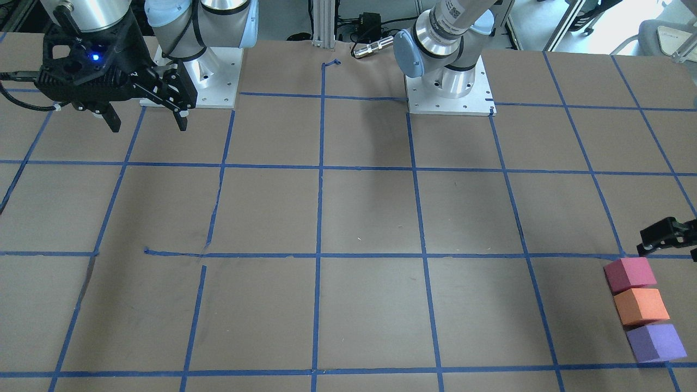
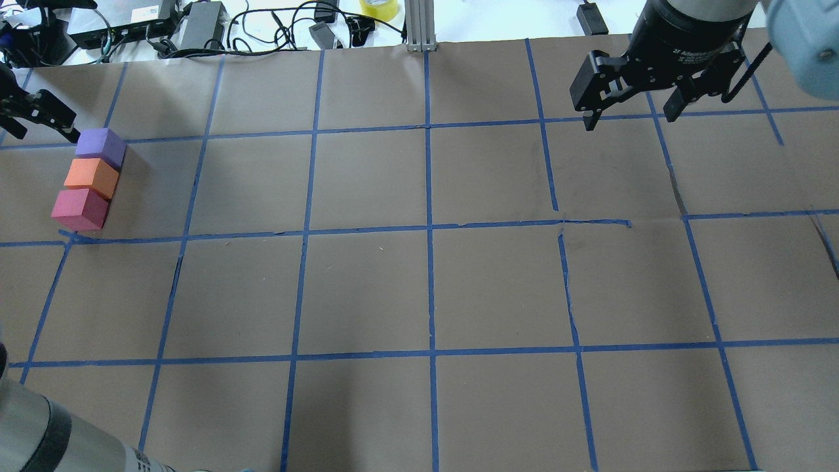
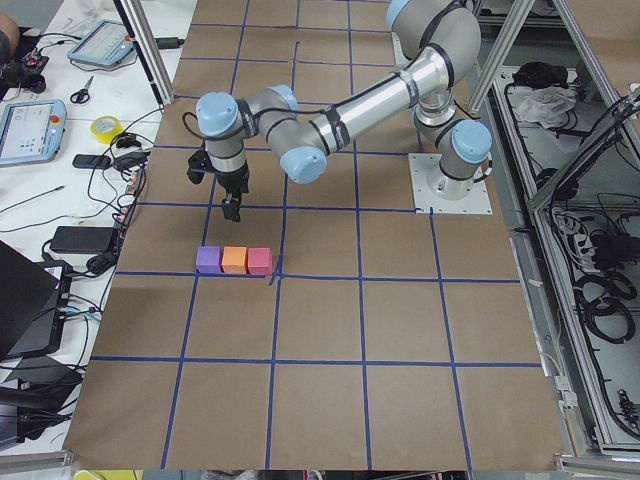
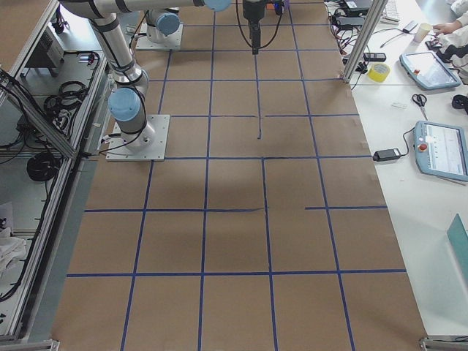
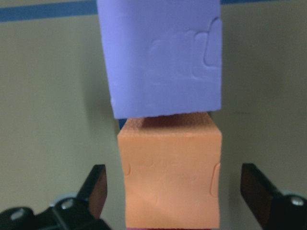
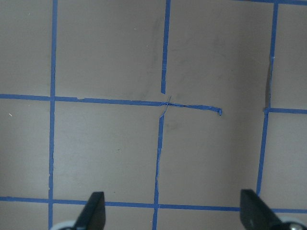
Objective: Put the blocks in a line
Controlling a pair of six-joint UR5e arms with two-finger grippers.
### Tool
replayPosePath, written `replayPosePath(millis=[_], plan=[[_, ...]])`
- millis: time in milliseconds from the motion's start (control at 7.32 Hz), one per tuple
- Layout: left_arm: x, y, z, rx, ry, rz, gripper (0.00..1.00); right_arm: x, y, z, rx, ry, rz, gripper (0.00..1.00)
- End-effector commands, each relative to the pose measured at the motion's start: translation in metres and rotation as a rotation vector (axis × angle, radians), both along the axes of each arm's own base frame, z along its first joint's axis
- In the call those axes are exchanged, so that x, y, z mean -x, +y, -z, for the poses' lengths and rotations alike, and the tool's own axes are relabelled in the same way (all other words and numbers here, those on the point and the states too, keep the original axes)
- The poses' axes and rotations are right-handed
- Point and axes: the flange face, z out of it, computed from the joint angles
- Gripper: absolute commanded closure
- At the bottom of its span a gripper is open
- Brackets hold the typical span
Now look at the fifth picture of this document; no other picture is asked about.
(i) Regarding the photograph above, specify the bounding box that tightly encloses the purple foam block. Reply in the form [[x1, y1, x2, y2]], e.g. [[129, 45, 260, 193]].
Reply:
[[96, 0, 223, 119]]

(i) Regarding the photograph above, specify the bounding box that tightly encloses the orange foam block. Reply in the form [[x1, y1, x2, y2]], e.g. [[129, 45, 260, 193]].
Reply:
[[118, 113, 222, 230]]

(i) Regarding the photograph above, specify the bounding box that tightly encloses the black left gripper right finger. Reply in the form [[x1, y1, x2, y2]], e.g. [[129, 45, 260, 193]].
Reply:
[[240, 163, 307, 230]]

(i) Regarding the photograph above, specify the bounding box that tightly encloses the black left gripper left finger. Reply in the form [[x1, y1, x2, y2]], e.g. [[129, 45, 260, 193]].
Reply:
[[52, 164, 107, 230]]

